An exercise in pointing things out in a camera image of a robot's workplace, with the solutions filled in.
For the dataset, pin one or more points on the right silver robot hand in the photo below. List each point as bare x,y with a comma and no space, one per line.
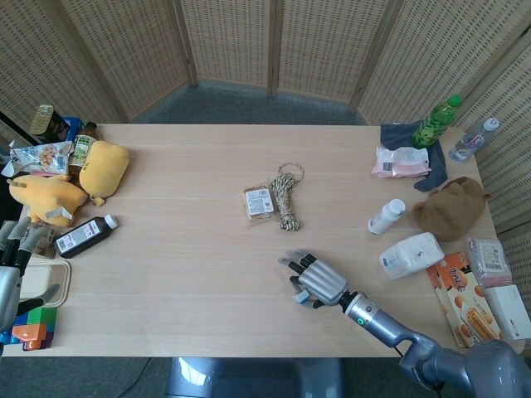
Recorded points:
321,282

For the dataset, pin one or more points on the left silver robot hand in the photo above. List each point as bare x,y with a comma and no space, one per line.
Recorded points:
8,290

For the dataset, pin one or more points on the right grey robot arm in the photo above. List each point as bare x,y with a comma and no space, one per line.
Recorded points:
415,344

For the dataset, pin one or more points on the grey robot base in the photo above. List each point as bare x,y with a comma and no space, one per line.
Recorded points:
253,377

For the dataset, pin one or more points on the beige takeaway container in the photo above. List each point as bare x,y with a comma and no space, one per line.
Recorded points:
45,275

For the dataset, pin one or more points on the colourful building blocks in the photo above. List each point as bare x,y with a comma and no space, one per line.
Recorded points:
33,329

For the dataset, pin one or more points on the clear plastic package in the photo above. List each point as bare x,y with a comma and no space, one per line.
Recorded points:
45,244

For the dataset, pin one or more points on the dark brown medicine bottle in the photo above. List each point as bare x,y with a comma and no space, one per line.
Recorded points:
81,238

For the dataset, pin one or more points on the small white plastic bottle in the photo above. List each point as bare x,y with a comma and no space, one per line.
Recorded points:
386,217

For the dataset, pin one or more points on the white tissue pack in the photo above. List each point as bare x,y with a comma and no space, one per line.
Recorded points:
408,255

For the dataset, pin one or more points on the brown packaged snack white label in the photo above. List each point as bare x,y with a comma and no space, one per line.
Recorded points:
258,202

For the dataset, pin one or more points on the yellow plush duck toy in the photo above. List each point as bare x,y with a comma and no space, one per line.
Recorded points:
45,195

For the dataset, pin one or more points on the white blue snack bag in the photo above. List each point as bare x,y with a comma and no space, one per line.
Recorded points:
41,157

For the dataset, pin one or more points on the orange snack box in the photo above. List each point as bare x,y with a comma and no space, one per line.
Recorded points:
460,298

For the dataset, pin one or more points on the pink wet wipes pack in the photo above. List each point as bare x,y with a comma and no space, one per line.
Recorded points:
400,162

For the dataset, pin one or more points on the brown plush toy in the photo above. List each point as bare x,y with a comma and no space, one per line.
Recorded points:
450,207

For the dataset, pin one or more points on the yellow plush pillow toy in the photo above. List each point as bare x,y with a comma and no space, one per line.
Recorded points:
103,168

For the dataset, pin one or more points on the tea bottle green label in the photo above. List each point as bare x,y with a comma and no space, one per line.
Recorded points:
81,151

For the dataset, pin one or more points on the grey cloth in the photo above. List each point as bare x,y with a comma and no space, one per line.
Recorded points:
433,163

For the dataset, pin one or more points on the pink plastic wrapped pack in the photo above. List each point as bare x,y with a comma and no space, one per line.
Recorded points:
489,261

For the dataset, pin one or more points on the blue box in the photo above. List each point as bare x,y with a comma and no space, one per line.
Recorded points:
74,123

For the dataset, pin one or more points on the white cardboard box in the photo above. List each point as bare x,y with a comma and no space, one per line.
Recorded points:
508,311

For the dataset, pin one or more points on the green soda bottle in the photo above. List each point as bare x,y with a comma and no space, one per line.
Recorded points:
433,122

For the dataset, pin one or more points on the clear water bottle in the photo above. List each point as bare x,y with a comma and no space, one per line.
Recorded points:
471,143

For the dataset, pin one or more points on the woven wooden folding screen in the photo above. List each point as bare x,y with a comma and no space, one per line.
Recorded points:
265,41

